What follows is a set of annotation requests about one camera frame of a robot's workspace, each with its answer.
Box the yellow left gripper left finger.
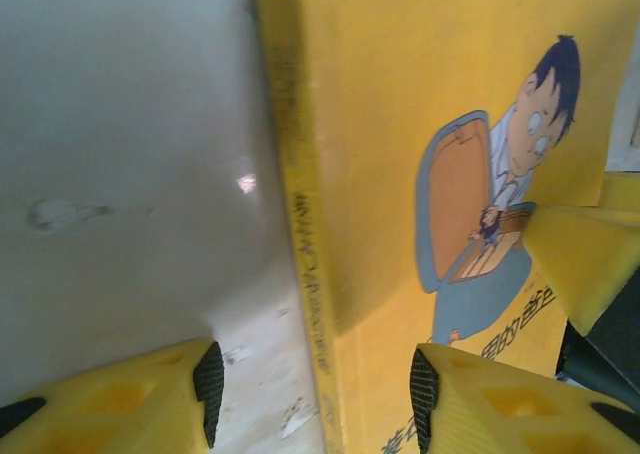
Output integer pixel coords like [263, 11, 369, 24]
[0, 338, 225, 454]

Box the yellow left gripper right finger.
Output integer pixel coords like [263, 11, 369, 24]
[409, 342, 640, 454]

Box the yellow cartoon cover book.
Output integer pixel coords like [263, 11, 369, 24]
[254, 0, 634, 454]

